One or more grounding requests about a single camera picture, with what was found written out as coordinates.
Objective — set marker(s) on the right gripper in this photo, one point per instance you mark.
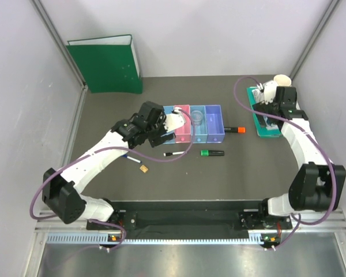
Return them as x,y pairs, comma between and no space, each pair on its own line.
262,107

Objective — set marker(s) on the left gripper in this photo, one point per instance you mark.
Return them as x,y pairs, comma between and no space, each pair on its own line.
162,137

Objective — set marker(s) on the blue gel jar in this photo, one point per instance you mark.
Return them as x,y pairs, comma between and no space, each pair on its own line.
270,124

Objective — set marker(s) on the blue end drawer box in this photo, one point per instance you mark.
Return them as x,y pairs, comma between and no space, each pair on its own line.
167,111

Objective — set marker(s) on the pink drawer box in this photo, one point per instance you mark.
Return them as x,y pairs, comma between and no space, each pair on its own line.
183,134

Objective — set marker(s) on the clear paperclip jar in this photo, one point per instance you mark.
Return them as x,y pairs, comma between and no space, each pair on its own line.
197,117

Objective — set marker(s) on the light blue drawer box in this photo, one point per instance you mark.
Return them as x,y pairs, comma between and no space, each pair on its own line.
201,132

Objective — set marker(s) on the purple drawer box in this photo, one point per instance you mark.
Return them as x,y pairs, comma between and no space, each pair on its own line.
214,122

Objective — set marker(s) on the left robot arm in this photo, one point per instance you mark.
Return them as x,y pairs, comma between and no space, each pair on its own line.
62,191

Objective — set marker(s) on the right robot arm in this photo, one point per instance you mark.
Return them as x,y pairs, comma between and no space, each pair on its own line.
316,189

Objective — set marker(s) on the crumpled silver wrapper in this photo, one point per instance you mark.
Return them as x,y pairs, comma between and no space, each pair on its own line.
258,95

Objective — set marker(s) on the yellow mug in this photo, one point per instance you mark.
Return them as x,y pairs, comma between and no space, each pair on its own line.
282,80

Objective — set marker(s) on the teal tray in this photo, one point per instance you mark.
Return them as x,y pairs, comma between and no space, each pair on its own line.
263,132

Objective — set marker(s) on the black white marker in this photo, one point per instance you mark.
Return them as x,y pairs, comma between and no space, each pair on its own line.
167,154

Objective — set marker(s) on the blue white pen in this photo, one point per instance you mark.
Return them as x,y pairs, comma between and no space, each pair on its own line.
132,159

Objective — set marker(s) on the small yellow eraser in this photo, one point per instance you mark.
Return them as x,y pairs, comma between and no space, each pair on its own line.
143,168

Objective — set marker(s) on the orange highlighter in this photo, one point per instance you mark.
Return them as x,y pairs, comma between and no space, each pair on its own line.
235,129

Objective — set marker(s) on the green highlighter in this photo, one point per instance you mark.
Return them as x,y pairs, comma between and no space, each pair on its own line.
207,152

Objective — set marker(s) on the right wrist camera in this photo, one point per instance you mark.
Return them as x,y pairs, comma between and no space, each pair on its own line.
267,91

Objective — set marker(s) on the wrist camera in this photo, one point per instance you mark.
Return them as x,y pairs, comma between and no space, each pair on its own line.
175,119
267,91

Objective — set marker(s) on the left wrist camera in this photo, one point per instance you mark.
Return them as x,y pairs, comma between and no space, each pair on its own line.
175,119

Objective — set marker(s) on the green ring binder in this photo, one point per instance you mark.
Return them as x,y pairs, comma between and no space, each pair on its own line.
108,64

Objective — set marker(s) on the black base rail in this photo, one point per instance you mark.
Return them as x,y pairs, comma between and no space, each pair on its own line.
186,224

